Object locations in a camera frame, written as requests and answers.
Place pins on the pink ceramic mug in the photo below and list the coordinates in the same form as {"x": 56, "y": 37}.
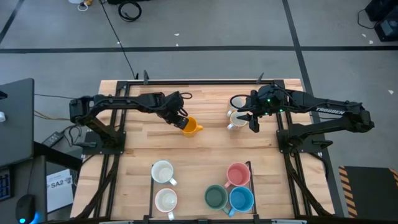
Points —
{"x": 237, "y": 175}

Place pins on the white floor object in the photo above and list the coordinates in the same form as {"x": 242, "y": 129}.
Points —
{"x": 74, "y": 1}

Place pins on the grey diamond patterned mug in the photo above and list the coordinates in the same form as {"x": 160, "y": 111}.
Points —
{"x": 166, "y": 200}

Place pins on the small white desk object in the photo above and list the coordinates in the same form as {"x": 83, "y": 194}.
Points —
{"x": 1, "y": 116}

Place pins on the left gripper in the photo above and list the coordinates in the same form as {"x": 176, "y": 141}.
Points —
{"x": 172, "y": 105}

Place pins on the black computer mouse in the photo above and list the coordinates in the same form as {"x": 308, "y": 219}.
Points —
{"x": 25, "y": 210}

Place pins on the red floral patterned mug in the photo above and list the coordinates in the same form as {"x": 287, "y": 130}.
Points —
{"x": 237, "y": 123}

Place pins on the wooden riser shelf black legs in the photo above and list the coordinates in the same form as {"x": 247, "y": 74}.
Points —
{"x": 191, "y": 186}

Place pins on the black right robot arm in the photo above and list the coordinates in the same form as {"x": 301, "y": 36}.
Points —
{"x": 329, "y": 110}

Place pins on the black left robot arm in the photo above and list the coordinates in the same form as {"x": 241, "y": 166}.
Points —
{"x": 124, "y": 101}

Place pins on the white SA2 paper sheet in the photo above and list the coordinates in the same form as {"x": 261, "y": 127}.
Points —
{"x": 59, "y": 196}

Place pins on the black power brick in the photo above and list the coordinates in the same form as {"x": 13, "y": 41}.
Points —
{"x": 53, "y": 139}

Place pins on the dark grey desk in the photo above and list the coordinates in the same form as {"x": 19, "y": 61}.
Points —
{"x": 17, "y": 124}

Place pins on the small black desk object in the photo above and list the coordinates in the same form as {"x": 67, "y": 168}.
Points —
{"x": 2, "y": 95}

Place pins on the black aluminium table frame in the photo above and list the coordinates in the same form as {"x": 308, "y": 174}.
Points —
{"x": 202, "y": 82}

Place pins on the black mat hazard stripes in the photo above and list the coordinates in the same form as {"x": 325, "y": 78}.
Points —
{"x": 370, "y": 189}

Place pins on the blue tile patterned mug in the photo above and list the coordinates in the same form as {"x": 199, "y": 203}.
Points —
{"x": 162, "y": 172}

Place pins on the black floor equipment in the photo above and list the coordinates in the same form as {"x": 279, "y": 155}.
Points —
{"x": 118, "y": 1}

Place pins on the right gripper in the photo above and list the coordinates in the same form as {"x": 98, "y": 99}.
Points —
{"x": 265, "y": 101}

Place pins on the black lower desk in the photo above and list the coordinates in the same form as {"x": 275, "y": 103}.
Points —
{"x": 31, "y": 180}

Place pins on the black equipment box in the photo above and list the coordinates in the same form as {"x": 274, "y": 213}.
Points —
{"x": 377, "y": 9}

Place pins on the yellow plug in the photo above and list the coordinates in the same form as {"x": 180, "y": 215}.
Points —
{"x": 88, "y": 2}

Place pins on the black desk support beam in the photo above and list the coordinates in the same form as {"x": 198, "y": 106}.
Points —
{"x": 56, "y": 155}

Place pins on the yellow ceramic mug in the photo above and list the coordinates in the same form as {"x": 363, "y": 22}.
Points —
{"x": 192, "y": 129}

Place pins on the black equipment case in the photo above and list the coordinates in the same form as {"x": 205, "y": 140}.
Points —
{"x": 387, "y": 29}

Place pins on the light blue ceramic mug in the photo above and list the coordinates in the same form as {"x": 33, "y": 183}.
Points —
{"x": 241, "y": 199}

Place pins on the green ceramic mug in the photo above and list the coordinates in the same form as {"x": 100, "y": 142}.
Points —
{"x": 216, "y": 197}

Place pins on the black keyboard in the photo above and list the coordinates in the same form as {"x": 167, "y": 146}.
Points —
{"x": 5, "y": 183}

